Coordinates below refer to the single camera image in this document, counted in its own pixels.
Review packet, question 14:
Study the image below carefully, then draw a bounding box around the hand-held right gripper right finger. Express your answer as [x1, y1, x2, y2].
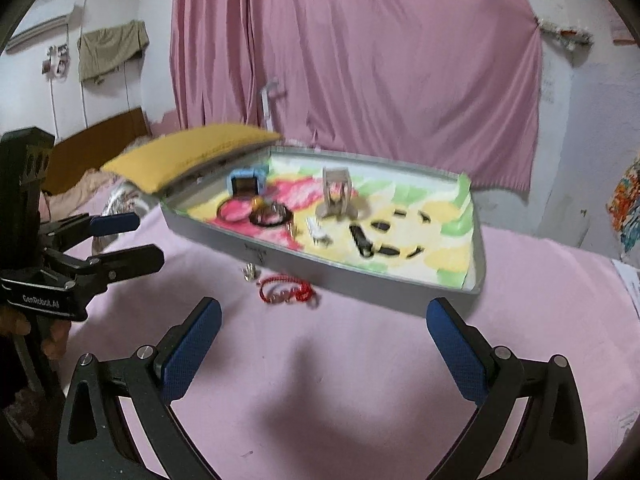
[425, 297, 589, 480]

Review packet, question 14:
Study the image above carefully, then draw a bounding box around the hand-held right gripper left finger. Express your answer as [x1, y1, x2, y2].
[57, 297, 223, 480]

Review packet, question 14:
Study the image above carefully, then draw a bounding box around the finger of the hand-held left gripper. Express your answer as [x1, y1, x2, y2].
[42, 211, 141, 252]
[44, 243, 166, 287]

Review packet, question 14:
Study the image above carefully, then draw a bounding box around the grey metal box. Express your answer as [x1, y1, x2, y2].
[159, 145, 487, 317]

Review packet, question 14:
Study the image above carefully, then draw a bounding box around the brown hair tie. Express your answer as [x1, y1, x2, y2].
[216, 196, 257, 224]

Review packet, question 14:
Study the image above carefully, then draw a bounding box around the red string bracelet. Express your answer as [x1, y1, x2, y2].
[256, 274, 321, 309]

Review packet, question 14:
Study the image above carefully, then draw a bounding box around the blue smartwatch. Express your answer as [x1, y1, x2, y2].
[227, 165, 269, 199]

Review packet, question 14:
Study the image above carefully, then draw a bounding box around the black hair tie yellow bead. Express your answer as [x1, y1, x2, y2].
[248, 197, 294, 229]

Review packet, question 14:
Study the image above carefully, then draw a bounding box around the black hair clip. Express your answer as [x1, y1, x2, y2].
[348, 223, 374, 260]

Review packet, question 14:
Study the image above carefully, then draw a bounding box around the small white hair clip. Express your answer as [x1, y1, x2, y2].
[306, 217, 332, 246]

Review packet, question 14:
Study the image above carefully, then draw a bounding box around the beige hair claw clip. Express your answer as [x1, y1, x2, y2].
[314, 166, 370, 221]

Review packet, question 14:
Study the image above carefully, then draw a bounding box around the person's left hand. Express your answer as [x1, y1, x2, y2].
[0, 304, 74, 362]

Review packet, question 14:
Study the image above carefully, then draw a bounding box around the floral patterned pillow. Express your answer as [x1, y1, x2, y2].
[92, 180, 167, 253]

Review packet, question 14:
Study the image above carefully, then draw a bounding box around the beige blanket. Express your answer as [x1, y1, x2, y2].
[42, 166, 127, 211]

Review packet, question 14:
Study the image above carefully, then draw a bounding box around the wooden headboard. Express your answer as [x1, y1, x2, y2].
[40, 107, 151, 196]

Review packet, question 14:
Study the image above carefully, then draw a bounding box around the yellow pillow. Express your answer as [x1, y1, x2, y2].
[100, 124, 284, 195]

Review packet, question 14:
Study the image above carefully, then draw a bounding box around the colourful printed box lining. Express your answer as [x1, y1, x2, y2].
[185, 152, 474, 291]

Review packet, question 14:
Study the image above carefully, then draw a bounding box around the white air conditioner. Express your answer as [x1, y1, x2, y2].
[5, 4, 76, 54]

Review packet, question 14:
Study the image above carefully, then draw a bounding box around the olive hanging cloth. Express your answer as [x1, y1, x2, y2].
[77, 20, 150, 84]

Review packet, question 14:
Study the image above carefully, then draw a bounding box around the white paper sheet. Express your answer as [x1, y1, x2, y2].
[612, 258, 640, 319]

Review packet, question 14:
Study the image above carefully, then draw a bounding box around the pink curtain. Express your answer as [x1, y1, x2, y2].
[170, 0, 544, 196]

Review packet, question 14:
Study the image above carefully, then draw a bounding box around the wall hook with trinkets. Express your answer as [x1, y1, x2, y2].
[42, 45, 69, 79]

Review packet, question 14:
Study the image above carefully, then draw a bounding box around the white window handle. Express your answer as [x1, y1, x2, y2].
[260, 78, 282, 131]

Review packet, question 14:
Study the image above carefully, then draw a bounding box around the colourful figure wall poster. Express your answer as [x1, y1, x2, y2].
[606, 157, 640, 257]

